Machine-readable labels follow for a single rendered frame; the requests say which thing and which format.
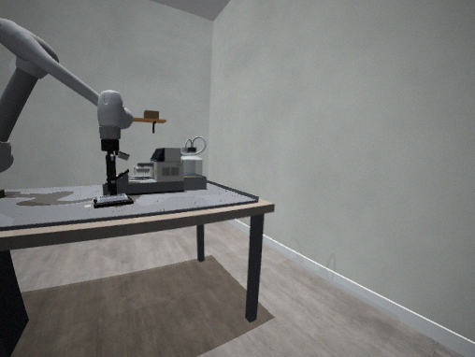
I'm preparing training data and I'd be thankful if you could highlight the black rectangular frame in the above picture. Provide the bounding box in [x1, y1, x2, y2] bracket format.
[93, 195, 134, 208]

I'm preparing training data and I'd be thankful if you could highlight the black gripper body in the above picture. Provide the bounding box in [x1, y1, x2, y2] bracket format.
[101, 139, 119, 156]

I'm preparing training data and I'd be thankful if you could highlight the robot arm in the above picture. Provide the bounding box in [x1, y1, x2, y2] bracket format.
[0, 19, 134, 173]

